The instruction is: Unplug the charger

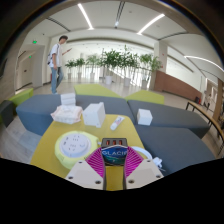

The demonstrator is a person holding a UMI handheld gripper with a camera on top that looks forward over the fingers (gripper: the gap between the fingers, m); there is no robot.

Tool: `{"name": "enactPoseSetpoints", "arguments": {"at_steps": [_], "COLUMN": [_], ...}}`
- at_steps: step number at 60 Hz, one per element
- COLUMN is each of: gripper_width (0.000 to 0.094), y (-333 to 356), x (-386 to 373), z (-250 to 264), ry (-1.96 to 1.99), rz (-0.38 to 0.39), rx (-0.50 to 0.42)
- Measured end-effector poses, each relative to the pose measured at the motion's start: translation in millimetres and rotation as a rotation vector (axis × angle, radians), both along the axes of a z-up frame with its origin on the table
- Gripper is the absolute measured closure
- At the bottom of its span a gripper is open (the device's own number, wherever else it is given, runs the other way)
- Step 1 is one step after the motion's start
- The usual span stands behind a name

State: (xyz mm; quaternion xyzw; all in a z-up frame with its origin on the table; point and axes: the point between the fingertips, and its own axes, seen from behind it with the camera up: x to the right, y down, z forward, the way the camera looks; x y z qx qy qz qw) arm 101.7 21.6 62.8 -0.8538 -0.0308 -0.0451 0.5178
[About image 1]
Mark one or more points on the green bench seat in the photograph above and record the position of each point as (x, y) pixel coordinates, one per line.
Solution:
(20, 96)

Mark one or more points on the person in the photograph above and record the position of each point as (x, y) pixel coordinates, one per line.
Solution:
(55, 58)

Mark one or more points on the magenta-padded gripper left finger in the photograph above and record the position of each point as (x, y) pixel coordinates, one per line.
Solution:
(95, 163)

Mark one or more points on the dark grey stool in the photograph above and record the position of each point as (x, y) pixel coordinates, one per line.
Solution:
(6, 112)

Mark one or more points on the large white box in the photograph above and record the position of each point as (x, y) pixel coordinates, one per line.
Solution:
(93, 115)

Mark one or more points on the small white cube box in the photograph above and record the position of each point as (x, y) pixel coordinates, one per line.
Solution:
(144, 117)

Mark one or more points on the stack of white tissue packs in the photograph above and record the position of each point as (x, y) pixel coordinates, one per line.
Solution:
(68, 99)

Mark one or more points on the pack of wet wipes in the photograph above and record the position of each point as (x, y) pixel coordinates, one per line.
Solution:
(66, 114)

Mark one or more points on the green exit sign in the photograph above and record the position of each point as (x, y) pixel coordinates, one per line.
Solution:
(34, 42)

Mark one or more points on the ceiling light strips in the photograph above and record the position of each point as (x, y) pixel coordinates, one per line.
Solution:
(85, 15)

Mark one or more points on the black charger with blue label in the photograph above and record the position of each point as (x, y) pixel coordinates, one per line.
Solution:
(114, 155)

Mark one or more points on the wooden bench with black frame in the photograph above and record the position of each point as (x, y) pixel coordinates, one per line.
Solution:
(205, 116)

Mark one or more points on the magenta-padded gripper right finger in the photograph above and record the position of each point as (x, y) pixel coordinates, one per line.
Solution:
(134, 162)

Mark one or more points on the grey sofa module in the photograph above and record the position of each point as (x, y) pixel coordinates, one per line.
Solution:
(176, 146)
(176, 116)
(36, 113)

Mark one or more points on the row of potted plants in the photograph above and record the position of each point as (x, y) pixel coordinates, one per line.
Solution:
(111, 60)

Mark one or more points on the green sofa module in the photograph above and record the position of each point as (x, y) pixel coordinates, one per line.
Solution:
(145, 96)
(95, 90)

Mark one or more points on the white remote control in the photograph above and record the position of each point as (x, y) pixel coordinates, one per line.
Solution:
(117, 123)

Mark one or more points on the round yellow-white power strip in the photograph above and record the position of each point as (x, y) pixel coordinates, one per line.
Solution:
(75, 146)

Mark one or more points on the dark wall screen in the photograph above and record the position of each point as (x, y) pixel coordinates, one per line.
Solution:
(3, 68)

